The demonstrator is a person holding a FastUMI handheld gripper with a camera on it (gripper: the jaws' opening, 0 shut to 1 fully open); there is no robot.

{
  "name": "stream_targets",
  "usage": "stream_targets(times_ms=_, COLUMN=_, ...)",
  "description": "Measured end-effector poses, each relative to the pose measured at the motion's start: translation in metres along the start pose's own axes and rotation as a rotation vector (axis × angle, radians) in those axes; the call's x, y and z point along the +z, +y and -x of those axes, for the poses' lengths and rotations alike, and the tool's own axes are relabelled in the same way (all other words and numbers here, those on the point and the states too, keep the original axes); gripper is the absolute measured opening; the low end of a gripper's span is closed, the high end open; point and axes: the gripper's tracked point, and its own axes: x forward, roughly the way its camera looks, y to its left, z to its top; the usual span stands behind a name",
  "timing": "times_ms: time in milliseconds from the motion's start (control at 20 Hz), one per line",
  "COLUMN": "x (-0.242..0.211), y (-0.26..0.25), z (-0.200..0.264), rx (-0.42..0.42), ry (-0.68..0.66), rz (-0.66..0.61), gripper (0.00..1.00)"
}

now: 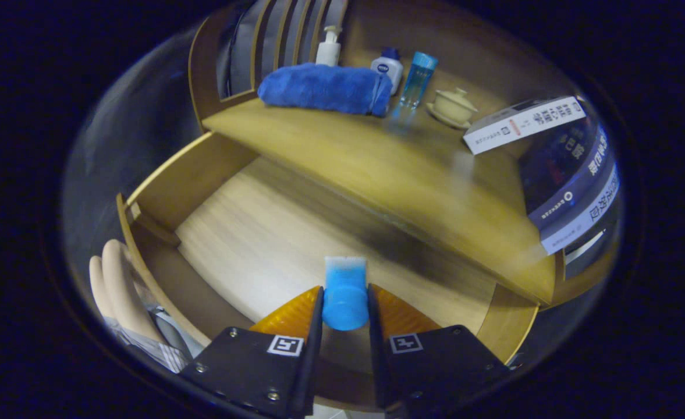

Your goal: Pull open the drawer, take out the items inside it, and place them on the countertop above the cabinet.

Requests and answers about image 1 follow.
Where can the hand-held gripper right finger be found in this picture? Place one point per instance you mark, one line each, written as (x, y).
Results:
(377, 366)

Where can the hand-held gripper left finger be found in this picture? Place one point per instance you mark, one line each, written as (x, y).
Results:
(313, 366)

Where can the small light blue tube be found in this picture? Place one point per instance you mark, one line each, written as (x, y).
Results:
(345, 297)

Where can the wooden drawer with black knob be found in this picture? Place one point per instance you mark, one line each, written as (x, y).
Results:
(249, 233)

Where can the wooden countertop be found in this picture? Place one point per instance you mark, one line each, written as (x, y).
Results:
(348, 151)

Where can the wooden cabinet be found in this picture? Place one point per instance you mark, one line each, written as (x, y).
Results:
(464, 58)

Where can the plaid shorts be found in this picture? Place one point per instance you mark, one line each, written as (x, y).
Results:
(156, 349)

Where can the light purple book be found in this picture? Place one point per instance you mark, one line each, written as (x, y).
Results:
(586, 218)

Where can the dark blue book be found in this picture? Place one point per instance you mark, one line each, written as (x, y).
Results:
(557, 169)

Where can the beige lidded teacup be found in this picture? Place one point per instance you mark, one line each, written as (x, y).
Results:
(453, 107)

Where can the folded blue towel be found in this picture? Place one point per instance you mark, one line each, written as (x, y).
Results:
(325, 87)

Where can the white book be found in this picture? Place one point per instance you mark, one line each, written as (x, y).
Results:
(522, 125)

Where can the clear blue bottle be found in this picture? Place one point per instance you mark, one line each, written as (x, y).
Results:
(419, 78)

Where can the white bottle with blue cap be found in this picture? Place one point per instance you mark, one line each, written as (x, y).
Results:
(389, 70)

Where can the white pump bottle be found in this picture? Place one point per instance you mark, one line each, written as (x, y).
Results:
(327, 52)

